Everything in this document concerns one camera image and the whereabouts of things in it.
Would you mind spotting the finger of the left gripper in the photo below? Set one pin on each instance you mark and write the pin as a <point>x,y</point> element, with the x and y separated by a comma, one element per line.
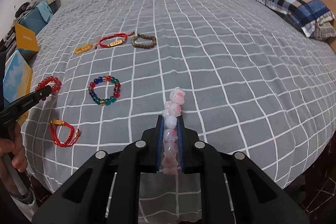
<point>28,101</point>

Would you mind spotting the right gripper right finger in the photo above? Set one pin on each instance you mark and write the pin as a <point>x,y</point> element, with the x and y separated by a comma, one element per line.
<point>186,140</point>

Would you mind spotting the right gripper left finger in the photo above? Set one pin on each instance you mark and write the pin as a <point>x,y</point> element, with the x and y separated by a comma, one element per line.
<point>154,143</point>

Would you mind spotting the red cord bracelet gold plate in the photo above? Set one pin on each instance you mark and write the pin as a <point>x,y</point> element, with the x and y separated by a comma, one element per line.
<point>113,40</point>

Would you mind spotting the left hand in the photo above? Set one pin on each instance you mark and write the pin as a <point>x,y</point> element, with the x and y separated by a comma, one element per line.
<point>19,161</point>

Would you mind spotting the yellow box with sky print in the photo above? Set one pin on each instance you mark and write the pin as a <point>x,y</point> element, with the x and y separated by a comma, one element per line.
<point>18,77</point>

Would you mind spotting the yellow box lid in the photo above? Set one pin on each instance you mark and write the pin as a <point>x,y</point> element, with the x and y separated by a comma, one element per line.
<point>25,39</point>

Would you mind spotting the teal suitcase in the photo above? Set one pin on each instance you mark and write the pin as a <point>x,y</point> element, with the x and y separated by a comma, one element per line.
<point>35,20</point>

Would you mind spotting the grey checked bed cover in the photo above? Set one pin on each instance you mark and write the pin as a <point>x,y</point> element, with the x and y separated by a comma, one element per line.
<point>253,82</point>

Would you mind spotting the teal cloth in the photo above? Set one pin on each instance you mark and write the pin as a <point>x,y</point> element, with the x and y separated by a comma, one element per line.
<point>45,10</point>

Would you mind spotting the blue plaid pillow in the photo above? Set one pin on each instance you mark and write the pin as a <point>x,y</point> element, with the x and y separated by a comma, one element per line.
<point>311,17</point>

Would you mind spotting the red cord bracelet gold tube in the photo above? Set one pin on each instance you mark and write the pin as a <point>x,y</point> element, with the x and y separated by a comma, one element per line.
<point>63,134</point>

